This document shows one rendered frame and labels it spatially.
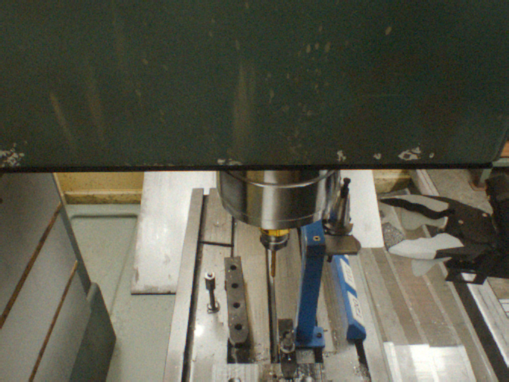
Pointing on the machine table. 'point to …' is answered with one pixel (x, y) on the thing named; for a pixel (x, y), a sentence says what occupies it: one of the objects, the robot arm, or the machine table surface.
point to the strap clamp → (288, 367)
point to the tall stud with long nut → (210, 289)
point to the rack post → (309, 303)
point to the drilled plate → (262, 373)
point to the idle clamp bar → (240, 319)
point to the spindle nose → (277, 196)
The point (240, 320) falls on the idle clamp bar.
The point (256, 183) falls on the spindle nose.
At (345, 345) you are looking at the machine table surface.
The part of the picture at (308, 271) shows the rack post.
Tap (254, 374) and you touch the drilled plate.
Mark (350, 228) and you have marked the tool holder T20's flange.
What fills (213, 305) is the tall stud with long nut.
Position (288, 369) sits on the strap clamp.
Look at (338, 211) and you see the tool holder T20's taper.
